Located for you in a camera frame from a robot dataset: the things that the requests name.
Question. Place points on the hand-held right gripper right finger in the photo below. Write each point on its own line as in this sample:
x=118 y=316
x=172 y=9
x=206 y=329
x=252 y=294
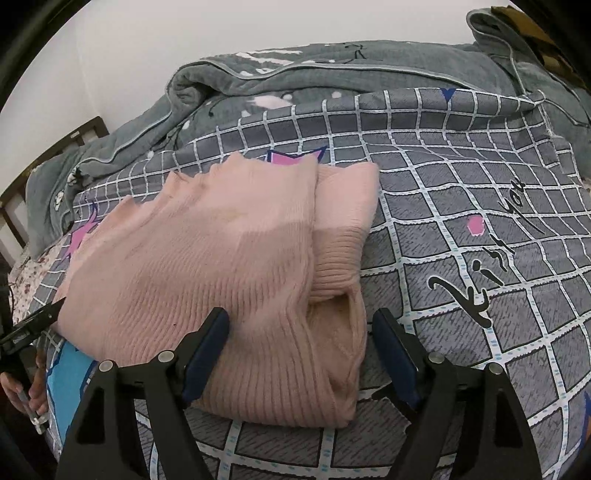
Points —
x=397 y=364

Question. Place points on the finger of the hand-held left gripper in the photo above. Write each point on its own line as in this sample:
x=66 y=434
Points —
x=37 y=321

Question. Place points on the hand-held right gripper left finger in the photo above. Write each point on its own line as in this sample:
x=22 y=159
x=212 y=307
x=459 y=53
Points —
x=203 y=364

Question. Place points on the pink knit sweater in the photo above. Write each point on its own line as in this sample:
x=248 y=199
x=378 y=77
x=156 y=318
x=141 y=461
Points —
x=184 y=258

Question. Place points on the person's left hand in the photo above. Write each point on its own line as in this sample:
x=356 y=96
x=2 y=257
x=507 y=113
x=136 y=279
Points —
x=40 y=399

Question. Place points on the floral bed sheet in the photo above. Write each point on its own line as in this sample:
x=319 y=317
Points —
x=37 y=272

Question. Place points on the grey checked star bed cover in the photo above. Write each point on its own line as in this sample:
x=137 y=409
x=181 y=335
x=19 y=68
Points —
x=461 y=207

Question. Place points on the grey fleece blanket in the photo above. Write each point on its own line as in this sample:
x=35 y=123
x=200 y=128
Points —
x=323 y=64

